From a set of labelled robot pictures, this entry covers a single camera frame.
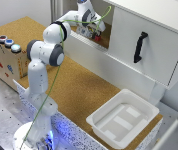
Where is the black door handle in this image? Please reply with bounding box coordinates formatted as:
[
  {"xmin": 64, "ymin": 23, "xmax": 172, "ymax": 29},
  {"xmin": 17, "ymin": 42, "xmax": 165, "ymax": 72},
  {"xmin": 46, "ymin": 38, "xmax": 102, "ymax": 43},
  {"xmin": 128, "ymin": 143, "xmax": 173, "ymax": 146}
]
[{"xmin": 133, "ymin": 31, "xmax": 149, "ymax": 64}]

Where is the blue button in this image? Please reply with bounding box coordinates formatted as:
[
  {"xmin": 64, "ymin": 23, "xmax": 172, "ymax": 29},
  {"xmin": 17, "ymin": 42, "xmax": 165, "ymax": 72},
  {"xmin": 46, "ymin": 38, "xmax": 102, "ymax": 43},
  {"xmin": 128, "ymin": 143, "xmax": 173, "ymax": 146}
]
[{"xmin": 4, "ymin": 38, "xmax": 15, "ymax": 48}]

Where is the green button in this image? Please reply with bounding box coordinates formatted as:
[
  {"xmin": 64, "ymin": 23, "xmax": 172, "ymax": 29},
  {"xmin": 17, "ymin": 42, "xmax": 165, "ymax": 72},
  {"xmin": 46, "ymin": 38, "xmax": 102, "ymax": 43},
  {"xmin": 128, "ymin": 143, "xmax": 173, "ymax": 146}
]
[{"xmin": 10, "ymin": 43, "xmax": 23, "ymax": 54}]

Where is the wooden drawer box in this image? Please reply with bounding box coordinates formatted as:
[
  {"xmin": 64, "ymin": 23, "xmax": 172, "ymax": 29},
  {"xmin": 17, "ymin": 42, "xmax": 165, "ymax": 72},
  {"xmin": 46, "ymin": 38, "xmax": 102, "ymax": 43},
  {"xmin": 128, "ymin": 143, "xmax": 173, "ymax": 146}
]
[{"xmin": 0, "ymin": 16, "xmax": 58, "ymax": 91}]

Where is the red button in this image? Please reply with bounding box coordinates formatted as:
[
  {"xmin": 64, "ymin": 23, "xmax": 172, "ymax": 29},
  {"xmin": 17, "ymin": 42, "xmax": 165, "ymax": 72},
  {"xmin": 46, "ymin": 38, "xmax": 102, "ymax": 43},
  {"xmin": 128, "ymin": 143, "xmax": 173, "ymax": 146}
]
[{"xmin": 0, "ymin": 34, "xmax": 8, "ymax": 45}]

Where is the pink block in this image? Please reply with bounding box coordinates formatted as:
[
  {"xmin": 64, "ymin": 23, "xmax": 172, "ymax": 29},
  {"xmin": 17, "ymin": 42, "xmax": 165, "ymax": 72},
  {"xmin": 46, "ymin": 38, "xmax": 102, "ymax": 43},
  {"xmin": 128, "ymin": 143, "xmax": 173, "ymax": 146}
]
[{"xmin": 94, "ymin": 35, "xmax": 102, "ymax": 43}]

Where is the white plastic box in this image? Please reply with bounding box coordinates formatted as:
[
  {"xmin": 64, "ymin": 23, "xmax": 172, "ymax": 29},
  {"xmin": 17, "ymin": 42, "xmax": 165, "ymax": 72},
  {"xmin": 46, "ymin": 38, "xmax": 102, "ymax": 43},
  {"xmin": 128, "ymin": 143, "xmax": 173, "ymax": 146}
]
[{"xmin": 85, "ymin": 88, "xmax": 161, "ymax": 150}]

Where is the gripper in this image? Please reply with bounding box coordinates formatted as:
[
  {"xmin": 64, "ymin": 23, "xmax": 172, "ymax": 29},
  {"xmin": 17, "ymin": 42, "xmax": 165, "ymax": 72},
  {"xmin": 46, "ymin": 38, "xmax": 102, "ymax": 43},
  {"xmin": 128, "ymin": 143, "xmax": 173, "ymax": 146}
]
[{"xmin": 77, "ymin": 26, "xmax": 97, "ymax": 39}]

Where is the white sliding door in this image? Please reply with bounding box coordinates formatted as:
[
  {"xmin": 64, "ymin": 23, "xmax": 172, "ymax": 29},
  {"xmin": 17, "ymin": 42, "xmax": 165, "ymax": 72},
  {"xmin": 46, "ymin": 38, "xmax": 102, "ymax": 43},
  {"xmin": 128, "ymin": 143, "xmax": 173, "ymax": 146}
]
[{"xmin": 107, "ymin": 5, "xmax": 178, "ymax": 89}]

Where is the white cabinet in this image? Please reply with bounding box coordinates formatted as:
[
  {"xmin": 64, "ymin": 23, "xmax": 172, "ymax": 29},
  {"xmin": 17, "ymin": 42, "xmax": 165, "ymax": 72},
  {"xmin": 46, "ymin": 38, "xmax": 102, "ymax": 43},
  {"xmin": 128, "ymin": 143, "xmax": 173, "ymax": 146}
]
[{"xmin": 59, "ymin": 0, "xmax": 178, "ymax": 108}]

